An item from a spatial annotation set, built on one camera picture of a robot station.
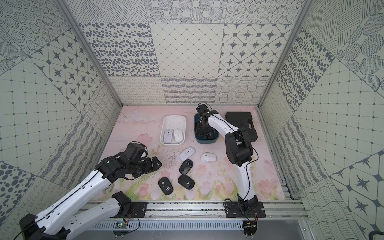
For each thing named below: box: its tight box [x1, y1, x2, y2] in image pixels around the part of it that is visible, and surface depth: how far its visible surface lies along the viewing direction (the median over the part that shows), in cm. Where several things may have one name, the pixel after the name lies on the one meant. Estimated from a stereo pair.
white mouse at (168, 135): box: [163, 128, 173, 143], surface depth 103 cm
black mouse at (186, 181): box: [177, 174, 195, 190], surface depth 83 cm
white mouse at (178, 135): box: [173, 128, 184, 143], surface depth 102 cm
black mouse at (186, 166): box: [179, 159, 194, 175], surface depth 89 cm
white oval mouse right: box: [200, 152, 218, 163], surface depth 92 cm
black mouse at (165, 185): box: [158, 177, 174, 196], surface depth 81 cm
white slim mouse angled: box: [179, 146, 196, 162], surface depth 95 cm
